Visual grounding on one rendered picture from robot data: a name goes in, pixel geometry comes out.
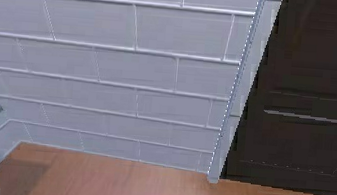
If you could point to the dark brown room door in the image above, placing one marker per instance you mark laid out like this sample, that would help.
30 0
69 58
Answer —
303 96

